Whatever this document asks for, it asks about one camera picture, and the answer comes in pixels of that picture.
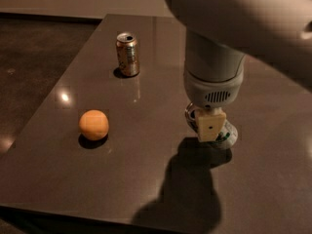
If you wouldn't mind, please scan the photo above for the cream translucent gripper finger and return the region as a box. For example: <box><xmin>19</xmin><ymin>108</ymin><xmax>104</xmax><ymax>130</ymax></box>
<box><xmin>195</xmin><ymin>108</ymin><xmax>226</xmax><ymax>142</ymax></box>

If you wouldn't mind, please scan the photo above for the green white 7up can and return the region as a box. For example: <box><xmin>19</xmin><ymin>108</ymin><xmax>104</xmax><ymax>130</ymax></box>
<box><xmin>185</xmin><ymin>103</ymin><xmax>238</xmax><ymax>150</ymax></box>

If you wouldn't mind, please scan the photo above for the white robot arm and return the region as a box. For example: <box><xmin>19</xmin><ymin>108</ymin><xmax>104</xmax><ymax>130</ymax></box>
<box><xmin>165</xmin><ymin>0</ymin><xmax>312</xmax><ymax>144</ymax></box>

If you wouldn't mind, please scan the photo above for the gold brown soda can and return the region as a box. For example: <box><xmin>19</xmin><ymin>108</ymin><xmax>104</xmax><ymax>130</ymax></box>
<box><xmin>116</xmin><ymin>32</ymin><xmax>139</xmax><ymax>77</ymax></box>

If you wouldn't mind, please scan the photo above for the orange ball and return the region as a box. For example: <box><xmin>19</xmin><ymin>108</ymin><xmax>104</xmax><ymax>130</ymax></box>
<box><xmin>79</xmin><ymin>110</ymin><xmax>109</xmax><ymax>141</ymax></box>

